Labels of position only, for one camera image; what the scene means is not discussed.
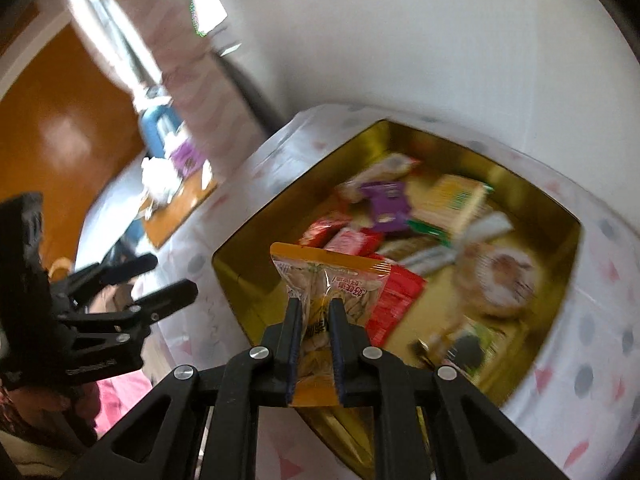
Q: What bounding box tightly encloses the person's left hand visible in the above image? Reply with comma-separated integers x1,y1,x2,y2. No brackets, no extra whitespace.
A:
6,382,101,428

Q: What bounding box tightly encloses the yellow black seaweed packet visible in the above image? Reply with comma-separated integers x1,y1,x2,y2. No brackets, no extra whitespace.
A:
409,316,526,385

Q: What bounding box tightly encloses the small red candy packet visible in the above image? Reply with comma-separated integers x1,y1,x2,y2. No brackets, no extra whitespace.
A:
298,211,352,248

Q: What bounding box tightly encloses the green cracker packet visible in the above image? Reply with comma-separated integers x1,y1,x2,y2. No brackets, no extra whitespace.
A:
407,174,494,247

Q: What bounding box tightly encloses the gold metal tin box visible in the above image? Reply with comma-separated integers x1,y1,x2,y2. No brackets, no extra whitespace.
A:
213,120,580,479

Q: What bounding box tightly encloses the wooden side table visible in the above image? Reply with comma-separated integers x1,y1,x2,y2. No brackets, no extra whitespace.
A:
139,170,218,249

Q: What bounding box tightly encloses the patterned white tablecloth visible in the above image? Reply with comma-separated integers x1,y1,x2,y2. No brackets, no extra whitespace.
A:
132,104,639,479

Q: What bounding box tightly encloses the large red snack packet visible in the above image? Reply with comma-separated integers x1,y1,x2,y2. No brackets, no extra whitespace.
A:
364,254,426,347

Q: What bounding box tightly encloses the long white stick packet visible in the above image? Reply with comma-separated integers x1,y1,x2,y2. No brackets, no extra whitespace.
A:
398,211,513,276

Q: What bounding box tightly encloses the round pastry packet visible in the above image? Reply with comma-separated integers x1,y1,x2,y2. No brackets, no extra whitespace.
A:
454,242,539,320

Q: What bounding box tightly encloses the red white wafer packet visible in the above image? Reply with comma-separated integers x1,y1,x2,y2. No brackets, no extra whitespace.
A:
324,226,384,257

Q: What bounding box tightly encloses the purple card box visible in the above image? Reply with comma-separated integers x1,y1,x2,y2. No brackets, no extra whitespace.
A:
169,140,206,179

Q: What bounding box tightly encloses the clear cereal bar packet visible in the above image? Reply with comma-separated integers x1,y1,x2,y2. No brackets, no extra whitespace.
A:
335,153,420,204

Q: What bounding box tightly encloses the purple snack packet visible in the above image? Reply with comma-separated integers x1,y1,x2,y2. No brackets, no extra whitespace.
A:
360,181,411,233

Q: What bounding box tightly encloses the orange nut snack packet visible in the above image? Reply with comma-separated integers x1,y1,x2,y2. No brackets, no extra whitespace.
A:
270,242,390,408

